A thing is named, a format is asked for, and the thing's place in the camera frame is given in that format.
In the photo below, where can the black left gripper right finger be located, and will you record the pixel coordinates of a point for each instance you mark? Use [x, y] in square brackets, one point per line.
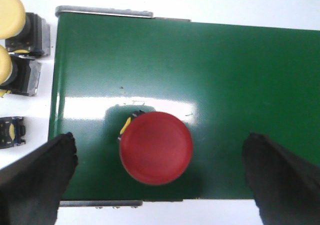
[285, 187]

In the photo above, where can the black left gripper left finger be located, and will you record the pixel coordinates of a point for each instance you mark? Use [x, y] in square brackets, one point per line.
[32, 187]

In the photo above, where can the green conveyor belt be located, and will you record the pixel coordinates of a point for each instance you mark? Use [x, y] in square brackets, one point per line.
[222, 81]

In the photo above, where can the red mushroom push button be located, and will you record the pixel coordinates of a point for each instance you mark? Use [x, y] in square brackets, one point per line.
[155, 148]

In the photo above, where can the yellow mushroom push button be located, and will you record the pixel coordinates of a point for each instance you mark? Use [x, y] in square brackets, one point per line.
[24, 32]

